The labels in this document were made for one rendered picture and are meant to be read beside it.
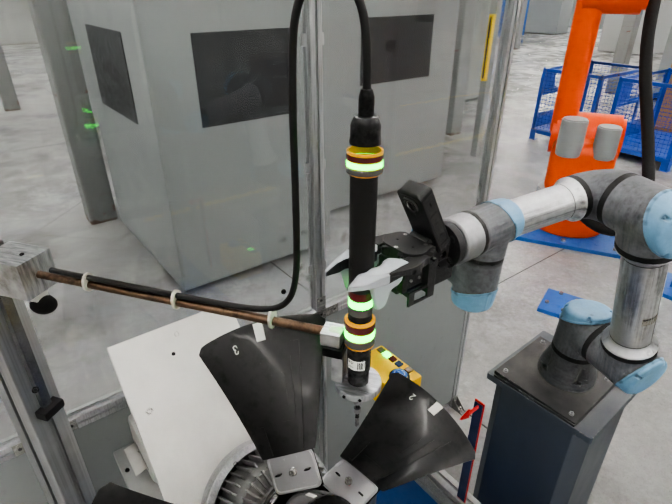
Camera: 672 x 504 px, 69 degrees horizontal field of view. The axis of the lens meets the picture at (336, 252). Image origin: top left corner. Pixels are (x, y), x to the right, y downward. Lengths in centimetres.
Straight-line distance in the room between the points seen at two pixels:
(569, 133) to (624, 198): 334
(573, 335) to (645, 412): 179
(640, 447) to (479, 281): 220
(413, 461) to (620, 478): 187
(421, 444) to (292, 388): 29
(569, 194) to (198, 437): 89
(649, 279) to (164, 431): 100
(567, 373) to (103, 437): 127
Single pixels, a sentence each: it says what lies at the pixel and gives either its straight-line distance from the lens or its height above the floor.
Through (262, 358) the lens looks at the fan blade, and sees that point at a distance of 87.
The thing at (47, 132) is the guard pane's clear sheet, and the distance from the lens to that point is 117.
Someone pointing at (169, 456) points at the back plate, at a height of 118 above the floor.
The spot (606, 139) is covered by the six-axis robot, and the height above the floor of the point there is 91.
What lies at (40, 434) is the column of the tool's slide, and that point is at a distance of 129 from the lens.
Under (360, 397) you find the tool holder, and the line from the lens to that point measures 74.
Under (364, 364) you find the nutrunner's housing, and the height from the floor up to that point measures 150.
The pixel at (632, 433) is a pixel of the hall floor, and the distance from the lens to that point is 301.
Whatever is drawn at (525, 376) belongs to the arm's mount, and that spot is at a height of 102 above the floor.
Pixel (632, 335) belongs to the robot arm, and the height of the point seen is 130.
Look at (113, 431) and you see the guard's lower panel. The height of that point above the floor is 89.
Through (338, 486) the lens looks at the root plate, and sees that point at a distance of 96.
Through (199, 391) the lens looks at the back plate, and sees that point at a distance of 108.
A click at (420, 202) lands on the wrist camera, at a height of 173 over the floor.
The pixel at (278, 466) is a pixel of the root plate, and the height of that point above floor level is 125.
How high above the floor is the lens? 198
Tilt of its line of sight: 29 degrees down
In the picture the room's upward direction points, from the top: straight up
